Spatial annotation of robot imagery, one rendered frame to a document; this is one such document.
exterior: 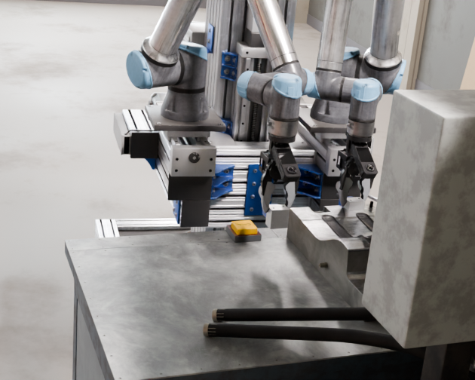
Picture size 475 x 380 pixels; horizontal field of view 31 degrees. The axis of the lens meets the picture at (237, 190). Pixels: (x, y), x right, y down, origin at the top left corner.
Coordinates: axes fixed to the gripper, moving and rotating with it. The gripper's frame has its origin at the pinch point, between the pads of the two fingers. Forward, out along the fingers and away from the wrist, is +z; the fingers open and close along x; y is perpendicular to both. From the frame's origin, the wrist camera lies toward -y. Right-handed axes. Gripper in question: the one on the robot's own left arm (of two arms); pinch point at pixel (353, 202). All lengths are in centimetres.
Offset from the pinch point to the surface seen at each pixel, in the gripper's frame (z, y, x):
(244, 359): 11, -58, 53
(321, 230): 2.2, -13.0, 15.8
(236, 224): 6.8, 4.7, 33.8
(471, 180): -46, -101, 36
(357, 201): -1.2, -2.2, -0.1
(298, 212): 1.6, -1.2, 17.8
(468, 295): -25, -101, 32
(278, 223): -1.3, -14.6, 29.4
